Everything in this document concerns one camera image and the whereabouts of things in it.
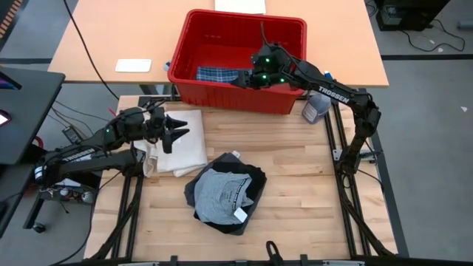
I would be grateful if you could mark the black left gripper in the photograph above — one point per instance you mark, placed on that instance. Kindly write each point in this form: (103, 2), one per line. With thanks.
(159, 127)

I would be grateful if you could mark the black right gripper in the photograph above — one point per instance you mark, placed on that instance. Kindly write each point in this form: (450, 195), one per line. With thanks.
(273, 68)

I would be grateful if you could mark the blue plaid garment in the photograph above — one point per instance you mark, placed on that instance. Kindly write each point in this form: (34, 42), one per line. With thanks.
(218, 74)

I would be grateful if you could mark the grey t-shirt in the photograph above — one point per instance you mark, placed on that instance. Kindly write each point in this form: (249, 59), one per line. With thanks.
(221, 196)

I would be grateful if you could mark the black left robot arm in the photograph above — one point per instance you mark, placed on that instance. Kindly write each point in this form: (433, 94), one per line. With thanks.
(85, 159)

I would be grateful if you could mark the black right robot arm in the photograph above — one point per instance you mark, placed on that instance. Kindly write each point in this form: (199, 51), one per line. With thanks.
(332, 92)

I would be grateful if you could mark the cream folded cloth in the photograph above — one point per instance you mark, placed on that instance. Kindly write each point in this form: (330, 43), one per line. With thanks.
(184, 144)

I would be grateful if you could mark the red plastic laundry bin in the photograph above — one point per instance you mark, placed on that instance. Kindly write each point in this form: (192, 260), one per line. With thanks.
(236, 40)

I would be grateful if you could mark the white paper sheet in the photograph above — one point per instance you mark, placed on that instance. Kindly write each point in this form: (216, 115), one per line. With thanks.
(240, 6)

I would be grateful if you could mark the white flat device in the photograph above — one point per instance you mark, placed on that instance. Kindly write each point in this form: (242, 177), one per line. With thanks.
(133, 65)

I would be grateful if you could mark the grey spray bottle blue trigger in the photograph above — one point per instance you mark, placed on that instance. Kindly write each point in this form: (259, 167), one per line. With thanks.
(316, 108)

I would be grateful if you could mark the black power brick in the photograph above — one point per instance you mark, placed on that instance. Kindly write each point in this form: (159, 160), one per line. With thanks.
(72, 133)

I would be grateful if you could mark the tan wooden desk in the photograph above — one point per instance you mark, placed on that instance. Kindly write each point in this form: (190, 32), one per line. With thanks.
(122, 33)

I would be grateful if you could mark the black side desk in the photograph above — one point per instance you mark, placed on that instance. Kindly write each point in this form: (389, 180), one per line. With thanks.
(26, 114)

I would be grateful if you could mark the black computer case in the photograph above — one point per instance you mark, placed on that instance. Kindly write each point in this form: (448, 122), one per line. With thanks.
(410, 14)

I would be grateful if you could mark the black aluminium rig frame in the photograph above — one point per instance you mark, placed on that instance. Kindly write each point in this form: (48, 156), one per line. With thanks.
(347, 207)

